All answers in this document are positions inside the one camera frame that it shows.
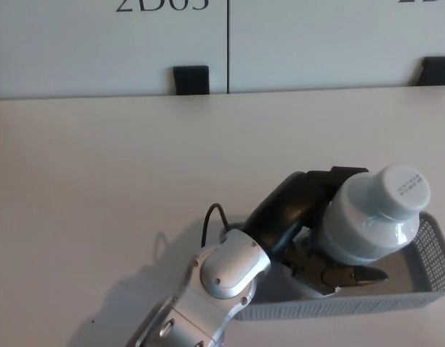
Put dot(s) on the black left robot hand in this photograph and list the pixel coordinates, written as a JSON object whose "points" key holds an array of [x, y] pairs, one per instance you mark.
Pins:
{"points": [[284, 209]]}

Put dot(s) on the white plastic bottle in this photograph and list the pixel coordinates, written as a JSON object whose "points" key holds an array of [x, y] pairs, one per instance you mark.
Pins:
{"points": [[363, 224]]}

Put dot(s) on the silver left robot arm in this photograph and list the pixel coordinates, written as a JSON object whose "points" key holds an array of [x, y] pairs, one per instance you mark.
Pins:
{"points": [[222, 267]]}

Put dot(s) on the grey plastic mesh basket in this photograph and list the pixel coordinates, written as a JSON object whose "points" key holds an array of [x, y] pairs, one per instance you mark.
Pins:
{"points": [[352, 307]]}

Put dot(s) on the white cabinet door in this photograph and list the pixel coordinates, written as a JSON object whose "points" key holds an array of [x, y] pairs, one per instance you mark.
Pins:
{"points": [[316, 39]]}

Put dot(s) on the white cabinet door 2D03 print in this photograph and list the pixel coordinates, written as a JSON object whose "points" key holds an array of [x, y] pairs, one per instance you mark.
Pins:
{"points": [[81, 54]]}

